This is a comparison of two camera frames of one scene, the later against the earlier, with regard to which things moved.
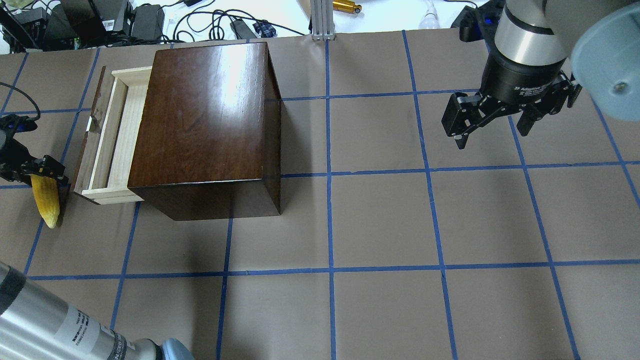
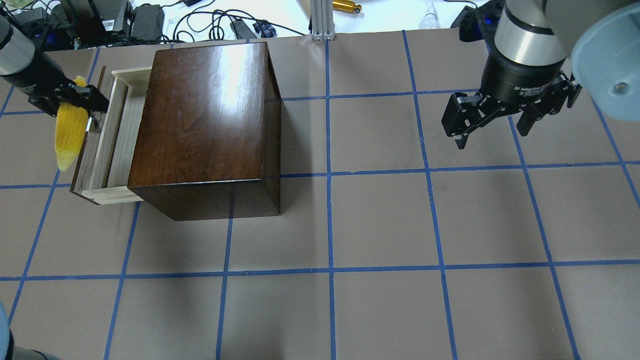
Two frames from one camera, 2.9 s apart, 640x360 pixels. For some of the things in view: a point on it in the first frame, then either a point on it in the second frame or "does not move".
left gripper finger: x=567 y=91 does not move
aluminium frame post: x=322 y=15 does not move
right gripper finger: x=46 y=166 to x=84 y=96
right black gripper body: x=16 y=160 to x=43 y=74
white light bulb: x=430 y=20 does not move
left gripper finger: x=464 y=113 does not move
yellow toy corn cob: x=46 y=194 to x=71 y=128
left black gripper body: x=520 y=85 does not move
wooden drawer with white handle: x=105 y=164 does not move
